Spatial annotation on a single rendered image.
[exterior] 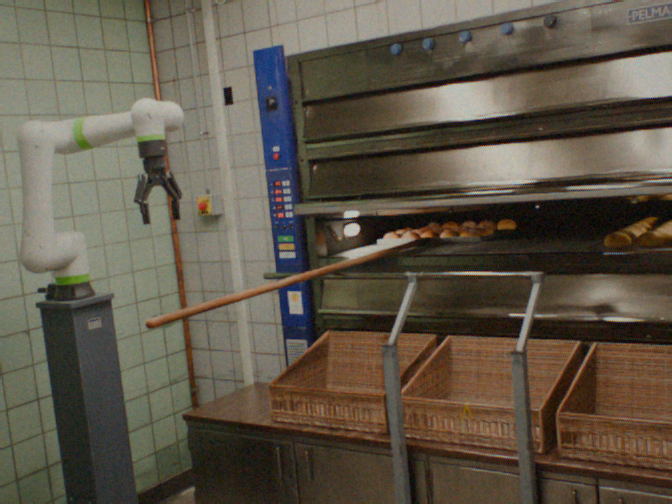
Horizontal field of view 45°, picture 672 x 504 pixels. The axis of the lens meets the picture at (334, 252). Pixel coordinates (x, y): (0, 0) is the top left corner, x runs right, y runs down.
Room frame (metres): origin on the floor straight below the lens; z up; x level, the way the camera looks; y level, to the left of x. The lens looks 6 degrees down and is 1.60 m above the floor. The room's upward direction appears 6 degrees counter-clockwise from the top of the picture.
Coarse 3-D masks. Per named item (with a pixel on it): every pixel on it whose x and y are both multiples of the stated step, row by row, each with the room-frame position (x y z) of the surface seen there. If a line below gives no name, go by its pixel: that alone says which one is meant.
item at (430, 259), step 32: (352, 256) 3.63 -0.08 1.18; (384, 256) 3.51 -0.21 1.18; (416, 256) 3.41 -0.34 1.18; (448, 256) 3.32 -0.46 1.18; (480, 256) 3.23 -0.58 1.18; (512, 256) 3.15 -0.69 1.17; (544, 256) 3.08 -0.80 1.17; (576, 256) 3.01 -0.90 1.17; (608, 256) 2.94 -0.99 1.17; (640, 256) 2.88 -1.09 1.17
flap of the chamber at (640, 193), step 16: (560, 192) 2.89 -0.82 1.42; (576, 192) 2.85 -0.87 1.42; (592, 192) 2.82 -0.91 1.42; (608, 192) 2.79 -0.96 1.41; (624, 192) 2.76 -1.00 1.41; (640, 192) 2.73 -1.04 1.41; (656, 192) 2.70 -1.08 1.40; (304, 208) 3.54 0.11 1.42; (320, 208) 3.49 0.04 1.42; (336, 208) 3.44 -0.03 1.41; (352, 208) 3.40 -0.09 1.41; (368, 208) 3.35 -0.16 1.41; (384, 208) 3.31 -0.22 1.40; (400, 208) 3.27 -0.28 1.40; (416, 208) 3.25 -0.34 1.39; (432, 208) 3.24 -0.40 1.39; (448, 208) 3.23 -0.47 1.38; (464, 208) 3.22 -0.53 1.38; (480, 208) 3.21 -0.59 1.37; (496, 208) 3.20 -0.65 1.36; (512, 208) 3.19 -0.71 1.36
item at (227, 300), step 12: (384, 252) 3.50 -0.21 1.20; (336, 264) 3.20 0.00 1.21; (348, 264) 3.26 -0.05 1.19; (300, 276) 2.99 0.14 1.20; (312, 276) 3.05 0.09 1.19; (252, 288) 2.78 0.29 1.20; (264, 288) 2.81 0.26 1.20; (276, 288) 2.87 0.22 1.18; (216, 300) 2.61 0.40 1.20; (228, 300) 2.65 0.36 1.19; (240, 300) 2.71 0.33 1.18; (180, 312) 2.47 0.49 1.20; (192, 312) 2.51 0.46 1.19; (156, 324) 2.38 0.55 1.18
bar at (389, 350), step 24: (408, 288) 2.97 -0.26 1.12; (528, 312) 2.64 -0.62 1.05; (528, 336) 2.59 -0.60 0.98; (384, 360) 2.81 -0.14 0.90; (528, 384) 2.54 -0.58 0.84; (528, 408) 2.53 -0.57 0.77; (528, 432) 2.52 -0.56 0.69; (528, 456) 2.52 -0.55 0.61; (408, 480) 2.82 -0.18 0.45; (528, 480) 2.52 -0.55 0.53
